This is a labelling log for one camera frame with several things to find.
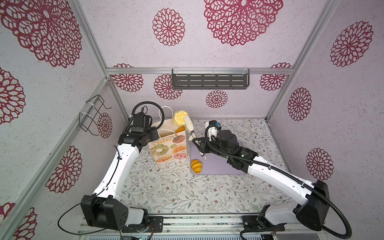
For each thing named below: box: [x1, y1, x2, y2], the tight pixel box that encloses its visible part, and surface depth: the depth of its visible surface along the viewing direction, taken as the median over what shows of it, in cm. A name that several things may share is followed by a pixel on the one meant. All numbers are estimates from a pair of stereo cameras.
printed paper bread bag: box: [148, 118, 188, 163], surface depth 86 cm
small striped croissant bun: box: [191, 159, 203, 174], surface depth 93 cm
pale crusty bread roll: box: [173, 110, 189, 127], surface depth 76 cm
